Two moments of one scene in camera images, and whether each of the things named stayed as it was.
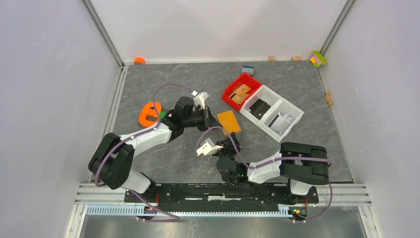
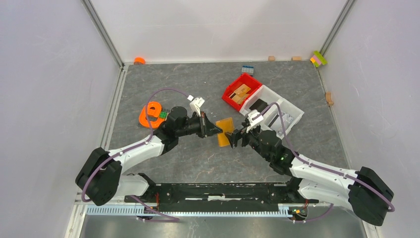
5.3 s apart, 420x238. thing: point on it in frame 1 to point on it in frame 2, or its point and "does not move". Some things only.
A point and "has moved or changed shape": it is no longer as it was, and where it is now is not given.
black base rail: x=221 y=197 does not move
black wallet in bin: x=258 y=109 does not move
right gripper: x=227 y=145 to x=233 y=138
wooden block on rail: x=329 y=99 does not move
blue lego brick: x=247 y=69 does not move
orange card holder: x=229 y=121 has moved or changed shape
